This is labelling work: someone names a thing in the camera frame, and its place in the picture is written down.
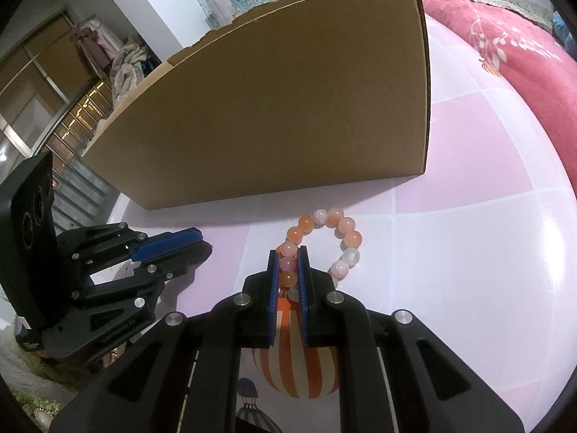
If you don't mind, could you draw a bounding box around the pink orange bead bracelet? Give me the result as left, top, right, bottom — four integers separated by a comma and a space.
275, 206, 364, 304

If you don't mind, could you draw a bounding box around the wooden wardrobe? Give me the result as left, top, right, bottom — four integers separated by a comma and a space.
1, 14, 111, 178

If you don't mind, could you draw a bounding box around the pile of clothes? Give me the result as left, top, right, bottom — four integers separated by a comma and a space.
72, 18, 159, 106

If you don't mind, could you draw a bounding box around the brown cardboard box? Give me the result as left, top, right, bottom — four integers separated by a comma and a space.
83, 0, 430, 209

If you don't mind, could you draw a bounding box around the pink floral blanket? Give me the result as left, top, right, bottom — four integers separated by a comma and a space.
423, 0, 576, 186

